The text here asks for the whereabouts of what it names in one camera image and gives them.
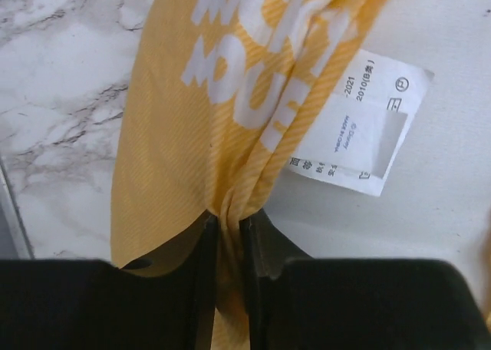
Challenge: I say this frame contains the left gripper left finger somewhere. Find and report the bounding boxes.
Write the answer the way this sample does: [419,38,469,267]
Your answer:
[1,214,219,349]

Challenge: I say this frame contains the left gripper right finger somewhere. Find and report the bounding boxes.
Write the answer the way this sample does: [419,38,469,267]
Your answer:
[240,211,490,349]

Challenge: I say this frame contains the blue and yellow Mickey pillowcase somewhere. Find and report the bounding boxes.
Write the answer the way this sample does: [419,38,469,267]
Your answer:
[110,0,387,349]

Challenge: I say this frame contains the white care label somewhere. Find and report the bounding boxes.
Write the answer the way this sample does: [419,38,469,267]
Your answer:
[286,50,434,196]

